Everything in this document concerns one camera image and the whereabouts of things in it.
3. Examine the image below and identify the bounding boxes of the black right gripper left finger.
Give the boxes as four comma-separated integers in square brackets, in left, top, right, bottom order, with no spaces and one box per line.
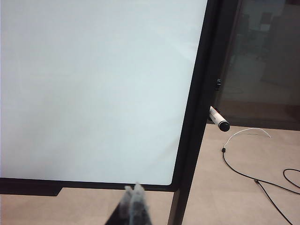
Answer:
[118,185,132,218]

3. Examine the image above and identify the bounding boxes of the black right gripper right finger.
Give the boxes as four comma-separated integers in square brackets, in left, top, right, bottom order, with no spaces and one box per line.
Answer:
[129,181,152,225]

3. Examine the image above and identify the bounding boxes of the white marker with black cap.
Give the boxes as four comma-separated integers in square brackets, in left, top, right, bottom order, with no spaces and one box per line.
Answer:
[209,105,231,133]

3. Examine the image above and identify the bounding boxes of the dark glass partition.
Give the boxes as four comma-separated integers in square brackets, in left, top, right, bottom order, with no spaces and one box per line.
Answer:
[215,0,300,131]

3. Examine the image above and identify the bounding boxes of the black cable with connector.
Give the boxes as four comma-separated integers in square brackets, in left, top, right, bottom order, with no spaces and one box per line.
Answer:
[221,147,293,225]

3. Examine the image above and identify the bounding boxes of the whiteboard with black frame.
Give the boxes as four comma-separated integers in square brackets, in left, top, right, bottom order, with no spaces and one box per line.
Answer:
[0,0,222,225]

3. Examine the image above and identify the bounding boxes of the white cable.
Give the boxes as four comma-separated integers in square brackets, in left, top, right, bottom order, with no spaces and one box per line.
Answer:
[225,127,272,149]

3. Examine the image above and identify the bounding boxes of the looped black floor cable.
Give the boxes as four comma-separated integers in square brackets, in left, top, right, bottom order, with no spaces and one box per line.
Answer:
[283,168,300,195]

